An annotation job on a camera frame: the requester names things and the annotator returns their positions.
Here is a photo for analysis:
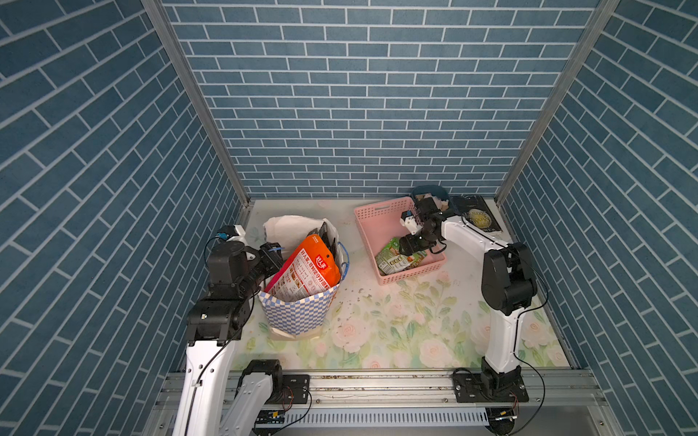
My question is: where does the black red condiment packet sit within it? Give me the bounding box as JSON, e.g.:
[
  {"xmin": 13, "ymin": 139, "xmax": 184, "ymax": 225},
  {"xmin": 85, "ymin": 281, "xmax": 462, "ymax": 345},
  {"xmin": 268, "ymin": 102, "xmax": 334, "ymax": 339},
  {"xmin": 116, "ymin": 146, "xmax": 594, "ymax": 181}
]
[{"xmin": 318, "ymin": 222, "xmax": 337, "ymax": 257}]

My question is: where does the dark teal storage bin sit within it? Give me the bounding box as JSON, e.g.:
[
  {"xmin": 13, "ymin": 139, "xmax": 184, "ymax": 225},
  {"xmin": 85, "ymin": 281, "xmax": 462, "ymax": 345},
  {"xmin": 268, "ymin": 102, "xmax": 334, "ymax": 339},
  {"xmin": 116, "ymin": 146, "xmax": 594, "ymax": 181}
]
[{"xmin": 410, "ymin": 185, "xmax": 450, "ymax": 211}]

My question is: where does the small green condiment packet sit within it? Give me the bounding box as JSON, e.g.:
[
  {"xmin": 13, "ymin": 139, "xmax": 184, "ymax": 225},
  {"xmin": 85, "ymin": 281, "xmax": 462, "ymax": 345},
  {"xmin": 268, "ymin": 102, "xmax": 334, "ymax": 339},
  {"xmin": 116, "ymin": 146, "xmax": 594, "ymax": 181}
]
[{"xmin": 374, "ymin": 237, "xmax": 427, "ymax": 276}]

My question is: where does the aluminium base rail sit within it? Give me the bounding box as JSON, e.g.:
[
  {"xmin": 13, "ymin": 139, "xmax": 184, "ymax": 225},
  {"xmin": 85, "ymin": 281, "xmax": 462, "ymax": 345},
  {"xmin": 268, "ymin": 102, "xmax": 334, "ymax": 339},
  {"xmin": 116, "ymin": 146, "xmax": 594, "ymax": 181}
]
[{"xmin": 143, "ymin": 368, "xmax": 606, "ymax": 436}]

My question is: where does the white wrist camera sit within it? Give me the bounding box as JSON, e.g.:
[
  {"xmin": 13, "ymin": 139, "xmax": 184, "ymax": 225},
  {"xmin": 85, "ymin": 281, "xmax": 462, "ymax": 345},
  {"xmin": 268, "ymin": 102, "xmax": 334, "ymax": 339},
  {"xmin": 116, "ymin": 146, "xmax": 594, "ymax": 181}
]
[
  {"xmin": 400, "ymin": 210, "xmax": 421, "ymax": 235},
  {"xmin": 216, "ymin": 225, "xmax": 247, "ymax": 245}
]

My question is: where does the aluminium corner post right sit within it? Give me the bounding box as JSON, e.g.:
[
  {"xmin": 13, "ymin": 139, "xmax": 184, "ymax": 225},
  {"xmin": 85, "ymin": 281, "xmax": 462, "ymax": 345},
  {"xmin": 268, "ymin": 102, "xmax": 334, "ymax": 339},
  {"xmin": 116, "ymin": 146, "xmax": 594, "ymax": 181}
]
[{"xmin": 494, "ymin": 0, "xmax": 620, "ymax": 206}]

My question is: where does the black book with yellow picture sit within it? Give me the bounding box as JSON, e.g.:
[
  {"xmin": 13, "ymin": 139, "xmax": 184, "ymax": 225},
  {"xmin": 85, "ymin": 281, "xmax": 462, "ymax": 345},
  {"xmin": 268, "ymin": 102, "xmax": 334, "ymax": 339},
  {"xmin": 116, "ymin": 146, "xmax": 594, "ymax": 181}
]
[{"xmin": 454, "ymin": 195, "xmax": 502, "ymax": 233}]

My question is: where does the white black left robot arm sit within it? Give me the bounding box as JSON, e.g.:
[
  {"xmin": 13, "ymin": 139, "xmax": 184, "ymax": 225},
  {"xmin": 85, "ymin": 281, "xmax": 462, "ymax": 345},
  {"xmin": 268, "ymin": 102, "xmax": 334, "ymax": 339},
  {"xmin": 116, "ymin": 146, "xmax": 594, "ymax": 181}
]
[{"xmin": 174, "ymin": 241, "xmax": 283, "ymax": 435}]

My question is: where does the aluminium corner post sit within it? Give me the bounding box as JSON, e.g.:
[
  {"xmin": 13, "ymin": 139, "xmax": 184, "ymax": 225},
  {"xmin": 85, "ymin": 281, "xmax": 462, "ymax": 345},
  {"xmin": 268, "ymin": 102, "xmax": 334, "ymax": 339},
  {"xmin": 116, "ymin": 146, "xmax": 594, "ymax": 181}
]
[
  {"xmin": 494, "ymin": 0, "xmax": 620, "ymax": 206},
  {"xmin": 142, "ymin": 0, "xmax": 250, "ymax": 209}
]

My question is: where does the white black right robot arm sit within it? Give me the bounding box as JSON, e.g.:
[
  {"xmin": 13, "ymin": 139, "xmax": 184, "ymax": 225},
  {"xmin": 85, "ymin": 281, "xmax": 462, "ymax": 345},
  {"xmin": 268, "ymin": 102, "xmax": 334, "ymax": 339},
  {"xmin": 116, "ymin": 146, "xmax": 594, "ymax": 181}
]
[{"xmin": 399, "ymin": 197, "xmax": 538, "ymax": 397}]

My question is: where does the aluminium corner post left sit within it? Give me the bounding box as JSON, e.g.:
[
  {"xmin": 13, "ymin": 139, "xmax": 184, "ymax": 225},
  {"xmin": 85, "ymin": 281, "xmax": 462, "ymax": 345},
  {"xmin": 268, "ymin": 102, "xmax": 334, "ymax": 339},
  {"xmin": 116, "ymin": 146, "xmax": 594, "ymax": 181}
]
[{"xmin": 142, "ymin": 0, "xmax": 250, "ymax": 209}]

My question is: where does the orange condiment packet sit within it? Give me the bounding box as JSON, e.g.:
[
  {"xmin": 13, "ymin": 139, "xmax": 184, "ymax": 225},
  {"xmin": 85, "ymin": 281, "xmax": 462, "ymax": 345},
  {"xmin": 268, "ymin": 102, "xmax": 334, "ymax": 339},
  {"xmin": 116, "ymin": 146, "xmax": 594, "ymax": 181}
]
[{"xmin": 265, "ymin": 234, "xmax": 341, "ymax": 303}]

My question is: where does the blue checkered paper bag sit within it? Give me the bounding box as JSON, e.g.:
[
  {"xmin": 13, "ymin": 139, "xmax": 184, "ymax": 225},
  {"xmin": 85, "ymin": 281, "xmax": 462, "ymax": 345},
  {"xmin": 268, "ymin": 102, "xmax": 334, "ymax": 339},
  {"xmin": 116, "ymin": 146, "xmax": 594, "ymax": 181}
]
[{"xmin": 259, "ymin": 215, "xmax": 350, "ymax": 341}]

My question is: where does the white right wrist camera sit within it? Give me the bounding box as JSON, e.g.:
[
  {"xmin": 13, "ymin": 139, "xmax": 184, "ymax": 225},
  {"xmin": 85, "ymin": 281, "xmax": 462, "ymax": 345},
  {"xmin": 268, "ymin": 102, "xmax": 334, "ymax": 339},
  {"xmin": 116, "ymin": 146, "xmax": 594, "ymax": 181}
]
[{"xmin": 400, "ymin": 210, "xmax": 421, "ymax": 235}]

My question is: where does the pink perforated plastic basket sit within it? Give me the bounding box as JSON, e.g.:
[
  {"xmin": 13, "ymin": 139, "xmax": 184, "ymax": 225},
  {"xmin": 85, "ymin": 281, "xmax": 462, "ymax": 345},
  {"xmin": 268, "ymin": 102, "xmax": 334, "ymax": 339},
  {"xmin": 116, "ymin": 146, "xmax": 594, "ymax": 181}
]
[{"xmin": 354, "ymin": 196, "xmax": 446, "ymax": 285}]

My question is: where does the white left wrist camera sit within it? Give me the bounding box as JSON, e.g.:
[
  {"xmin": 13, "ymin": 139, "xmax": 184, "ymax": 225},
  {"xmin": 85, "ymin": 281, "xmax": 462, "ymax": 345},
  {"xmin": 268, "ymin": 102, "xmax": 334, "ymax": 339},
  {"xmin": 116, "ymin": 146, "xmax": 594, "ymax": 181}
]
[{"xmin": 216, "ymin": 225, "xmax": 247, "ymax": 245}]

